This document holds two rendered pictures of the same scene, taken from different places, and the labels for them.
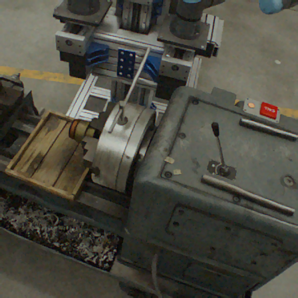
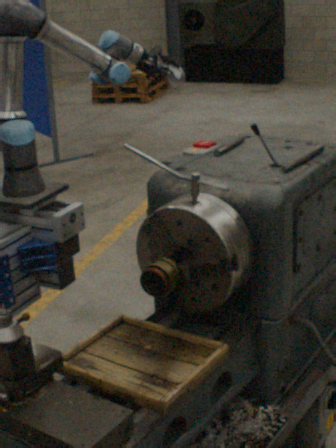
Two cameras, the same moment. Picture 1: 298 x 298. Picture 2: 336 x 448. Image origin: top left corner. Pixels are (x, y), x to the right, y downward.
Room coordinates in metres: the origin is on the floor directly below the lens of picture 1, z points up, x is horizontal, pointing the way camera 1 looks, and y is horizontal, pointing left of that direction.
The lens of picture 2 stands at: (0.06, 1.68, 1.85)
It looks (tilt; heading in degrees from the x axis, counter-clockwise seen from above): 22 degrees down; 296
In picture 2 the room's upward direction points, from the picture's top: 3 degrees counter-clockwise
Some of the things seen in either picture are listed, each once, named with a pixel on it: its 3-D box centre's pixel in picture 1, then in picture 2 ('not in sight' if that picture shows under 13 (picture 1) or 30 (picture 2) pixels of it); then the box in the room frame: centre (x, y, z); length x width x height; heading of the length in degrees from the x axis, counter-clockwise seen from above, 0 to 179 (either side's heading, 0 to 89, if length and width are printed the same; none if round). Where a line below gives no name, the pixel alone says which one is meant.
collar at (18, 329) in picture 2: not in sight; (5, 328); (0.94, 0.70, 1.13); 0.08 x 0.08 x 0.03
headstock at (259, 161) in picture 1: (228, 182); (253, 214); (0.70, -0.30, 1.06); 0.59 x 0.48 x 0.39; 80
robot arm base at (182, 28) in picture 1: (187, 20); (22, 176); (1.42, -0.05, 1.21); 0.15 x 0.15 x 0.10
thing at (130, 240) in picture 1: (189, 245); (252, 374); (0.71, -0.30, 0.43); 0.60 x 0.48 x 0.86; 80
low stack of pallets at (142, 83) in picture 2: not in sight; (132, 81); (4.78, -7.19, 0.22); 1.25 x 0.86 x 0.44; 98
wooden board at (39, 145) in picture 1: (60, 151); (140, 359); (0.80, 0.36, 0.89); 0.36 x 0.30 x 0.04; 170
